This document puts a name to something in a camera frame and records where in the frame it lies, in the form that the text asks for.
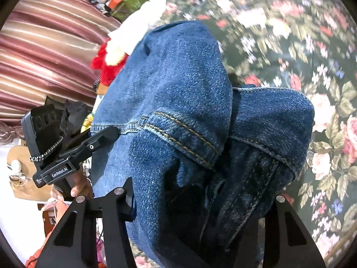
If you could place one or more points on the green patterned cloth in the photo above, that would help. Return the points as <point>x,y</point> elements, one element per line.
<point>136,0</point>

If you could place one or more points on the person's left hand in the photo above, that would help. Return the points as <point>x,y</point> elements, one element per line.
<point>82,185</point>

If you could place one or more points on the blue denim jacket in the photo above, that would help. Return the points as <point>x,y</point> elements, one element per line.
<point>181,89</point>

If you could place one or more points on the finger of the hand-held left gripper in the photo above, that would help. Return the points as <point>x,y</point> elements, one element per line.
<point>100,139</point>

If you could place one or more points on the striped maroon curtain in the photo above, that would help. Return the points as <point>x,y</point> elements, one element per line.
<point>41,47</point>

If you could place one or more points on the yellow plush toy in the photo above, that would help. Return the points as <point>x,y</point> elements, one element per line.
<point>87,122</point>

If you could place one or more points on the orange cloth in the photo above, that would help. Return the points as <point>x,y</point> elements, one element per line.
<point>60,209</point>

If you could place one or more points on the black cloth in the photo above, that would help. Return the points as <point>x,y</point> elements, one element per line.
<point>75,117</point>

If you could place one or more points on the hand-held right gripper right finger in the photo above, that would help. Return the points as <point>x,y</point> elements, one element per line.
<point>279,229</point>

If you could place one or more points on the green floral bedspread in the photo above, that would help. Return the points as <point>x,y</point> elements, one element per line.
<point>292,33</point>

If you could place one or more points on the brown paper bag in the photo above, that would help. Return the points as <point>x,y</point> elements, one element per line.
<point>25,192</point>

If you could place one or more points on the white cloth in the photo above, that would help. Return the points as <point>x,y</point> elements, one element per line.
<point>139,25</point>

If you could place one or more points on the red plush toy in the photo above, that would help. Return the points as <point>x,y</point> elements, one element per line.
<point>107,69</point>

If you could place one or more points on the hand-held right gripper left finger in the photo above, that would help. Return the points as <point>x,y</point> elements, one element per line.
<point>130,201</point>

